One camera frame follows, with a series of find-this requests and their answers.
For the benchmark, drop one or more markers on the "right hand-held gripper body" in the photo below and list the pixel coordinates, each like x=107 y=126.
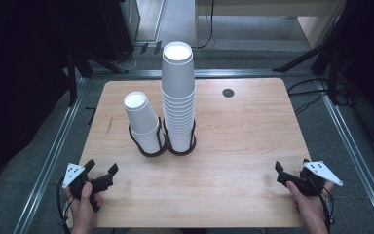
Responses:
x=319 y=170

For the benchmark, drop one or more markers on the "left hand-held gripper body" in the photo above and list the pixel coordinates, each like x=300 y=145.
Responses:
x=74 y=174

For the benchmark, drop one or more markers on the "tall stack of white cups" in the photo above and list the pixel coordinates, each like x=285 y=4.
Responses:
x=178 y=97

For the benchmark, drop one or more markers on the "person's right hand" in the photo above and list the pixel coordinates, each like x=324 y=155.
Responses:
x=311 y=211

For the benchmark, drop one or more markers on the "person's left hand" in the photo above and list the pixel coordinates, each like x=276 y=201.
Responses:
x=82 y=214

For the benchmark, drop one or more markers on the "short stack of white cups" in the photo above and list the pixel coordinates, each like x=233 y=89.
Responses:
x=141 y=120

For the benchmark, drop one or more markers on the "black stand legs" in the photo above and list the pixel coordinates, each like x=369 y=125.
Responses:
x=73 y=78

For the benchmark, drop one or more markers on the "black round table grommet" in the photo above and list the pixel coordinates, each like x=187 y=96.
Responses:
x=228 y=93

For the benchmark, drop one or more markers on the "black tripod stand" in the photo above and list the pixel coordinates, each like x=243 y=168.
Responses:
x=305 y=58

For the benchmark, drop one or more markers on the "dark curtain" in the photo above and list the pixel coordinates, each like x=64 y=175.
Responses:
x=19 y=81

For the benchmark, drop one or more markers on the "light wooden desk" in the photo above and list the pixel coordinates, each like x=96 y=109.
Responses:
x=315 y=26

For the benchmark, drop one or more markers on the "black cabinet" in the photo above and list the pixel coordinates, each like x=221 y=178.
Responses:
x=118 y=29

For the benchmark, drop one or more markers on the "aluminium floor rail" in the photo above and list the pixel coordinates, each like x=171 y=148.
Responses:
x=354 y=146
x=240 y=73
x=50 y=162

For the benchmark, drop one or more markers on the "black floor bracket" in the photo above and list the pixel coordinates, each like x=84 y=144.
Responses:
x=157 y=47
x=144 y=47

